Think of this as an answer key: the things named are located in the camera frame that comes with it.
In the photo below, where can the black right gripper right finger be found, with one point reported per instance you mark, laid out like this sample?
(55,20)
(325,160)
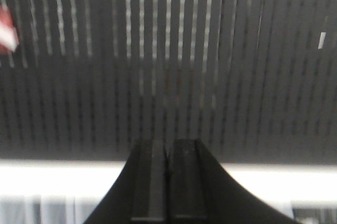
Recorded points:
(202,191)

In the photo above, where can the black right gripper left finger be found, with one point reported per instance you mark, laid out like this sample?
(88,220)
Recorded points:
(139,193)

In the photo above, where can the grey pleated curtain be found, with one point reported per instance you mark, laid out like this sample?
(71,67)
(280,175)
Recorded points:
(76,210)

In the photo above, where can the black perforated pegboard panel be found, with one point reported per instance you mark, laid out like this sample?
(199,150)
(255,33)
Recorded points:
(255,80)

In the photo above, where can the white standing desk frame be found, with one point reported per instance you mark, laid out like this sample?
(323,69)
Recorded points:
(298,185)

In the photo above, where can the red toggle switch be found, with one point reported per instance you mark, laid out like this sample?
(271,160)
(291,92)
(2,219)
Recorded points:
(9,37)

